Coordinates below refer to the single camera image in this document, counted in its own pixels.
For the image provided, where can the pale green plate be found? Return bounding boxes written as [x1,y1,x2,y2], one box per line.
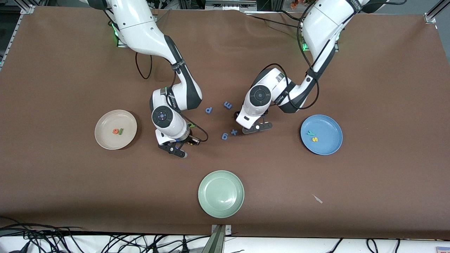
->
[198,170,245,219]

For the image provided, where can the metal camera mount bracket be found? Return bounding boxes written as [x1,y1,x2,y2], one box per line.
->
[202,224,232,253]

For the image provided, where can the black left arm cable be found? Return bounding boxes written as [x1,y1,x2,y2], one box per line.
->
[265,0,408,110]

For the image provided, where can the grey metal frame bar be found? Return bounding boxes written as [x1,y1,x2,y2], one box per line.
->
[205,0,258,12]

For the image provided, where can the black cable bundle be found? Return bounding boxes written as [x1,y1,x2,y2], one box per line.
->
[0,221,211,253]

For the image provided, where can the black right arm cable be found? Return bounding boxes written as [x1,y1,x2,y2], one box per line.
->
[135,53,209,144]

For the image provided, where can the aluminium frame rail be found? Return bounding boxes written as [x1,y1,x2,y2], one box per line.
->
[0,5,36,72]
[424,0,450,24]

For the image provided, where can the black cable on mat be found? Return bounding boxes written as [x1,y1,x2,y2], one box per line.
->
[246,11,306,30]

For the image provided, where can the brown table mat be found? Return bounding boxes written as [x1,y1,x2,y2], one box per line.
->
[0,5,450,240]

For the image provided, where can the blue plate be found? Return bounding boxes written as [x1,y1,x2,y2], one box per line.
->
[300,114,343,156]

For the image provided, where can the beige brown plate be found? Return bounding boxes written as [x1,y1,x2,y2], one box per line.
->
[94,110,138,150]

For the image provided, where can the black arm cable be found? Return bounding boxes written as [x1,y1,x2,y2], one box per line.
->
[135,53,209,144]
[265,0,408,110]

